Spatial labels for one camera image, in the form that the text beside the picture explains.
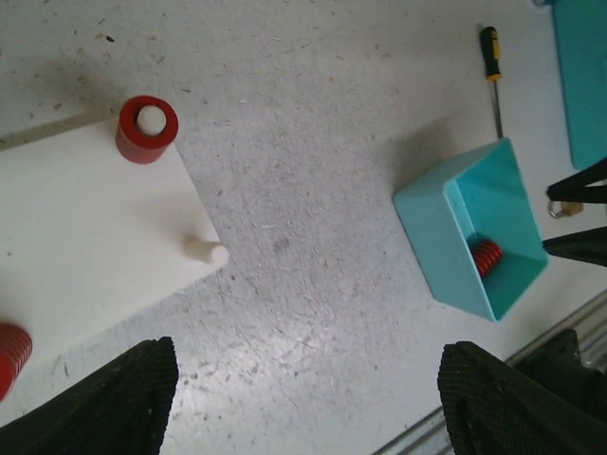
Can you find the small black yellow screwdriver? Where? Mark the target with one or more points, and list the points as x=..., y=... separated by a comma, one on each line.
x=490, y=49

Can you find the red spring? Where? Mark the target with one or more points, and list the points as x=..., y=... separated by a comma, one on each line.
x=147, y=126
x=15, y=349
x=486, y=255

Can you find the teal plastic tray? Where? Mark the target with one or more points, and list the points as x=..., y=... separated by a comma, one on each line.
x=460, y=201

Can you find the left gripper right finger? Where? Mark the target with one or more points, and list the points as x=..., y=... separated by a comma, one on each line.
x=490, y=408

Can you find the clear teal toolbox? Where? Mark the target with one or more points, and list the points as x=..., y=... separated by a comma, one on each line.
x=580, y=28

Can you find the brass padlock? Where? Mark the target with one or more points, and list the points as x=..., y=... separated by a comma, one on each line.
x=564, y=209

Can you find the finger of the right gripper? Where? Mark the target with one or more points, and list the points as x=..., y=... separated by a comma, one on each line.
x=589, y=246
x=583, y=187

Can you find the white peg board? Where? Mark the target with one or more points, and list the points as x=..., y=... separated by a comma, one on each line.
x=89, y=238

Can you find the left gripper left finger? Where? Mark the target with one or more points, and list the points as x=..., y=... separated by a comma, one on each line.
x=121, y=408

